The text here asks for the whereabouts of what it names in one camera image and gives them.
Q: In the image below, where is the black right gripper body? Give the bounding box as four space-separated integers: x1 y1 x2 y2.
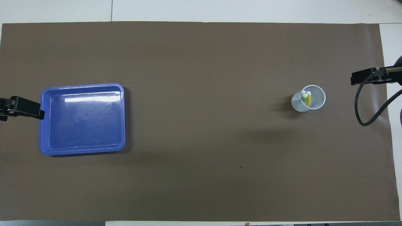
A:
378 56 402 87

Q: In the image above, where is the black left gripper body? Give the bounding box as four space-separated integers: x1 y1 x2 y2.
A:
0 97 12 121

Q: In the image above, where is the translucent plastic cup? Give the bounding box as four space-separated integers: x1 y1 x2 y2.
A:
291 84 326 113

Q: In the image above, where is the blue plastic tray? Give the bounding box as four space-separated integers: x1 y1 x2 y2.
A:
38 83 126 156

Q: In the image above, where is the brown table mat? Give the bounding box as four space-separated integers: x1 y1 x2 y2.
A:
0 21 401 222

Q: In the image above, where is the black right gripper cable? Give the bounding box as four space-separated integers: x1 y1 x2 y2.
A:
355 73 402 126

